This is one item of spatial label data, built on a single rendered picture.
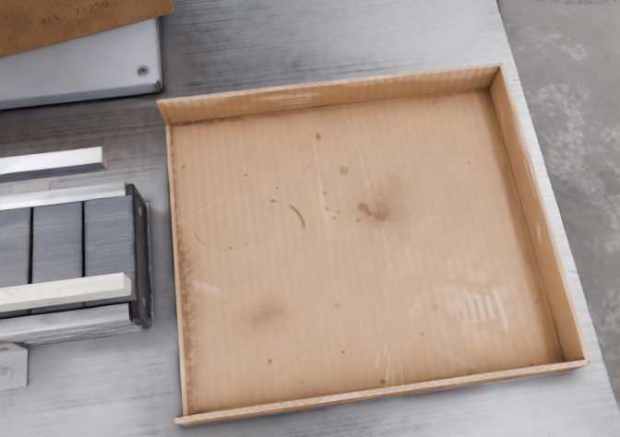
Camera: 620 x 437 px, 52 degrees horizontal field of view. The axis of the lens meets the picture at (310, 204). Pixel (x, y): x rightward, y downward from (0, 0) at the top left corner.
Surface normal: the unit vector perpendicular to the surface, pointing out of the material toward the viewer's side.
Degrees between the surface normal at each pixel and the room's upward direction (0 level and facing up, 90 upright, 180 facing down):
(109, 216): 0
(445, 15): 0
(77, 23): 90
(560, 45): 0
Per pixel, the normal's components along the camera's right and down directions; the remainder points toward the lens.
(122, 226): 0.01, -0.37
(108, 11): 0.33, 0.88
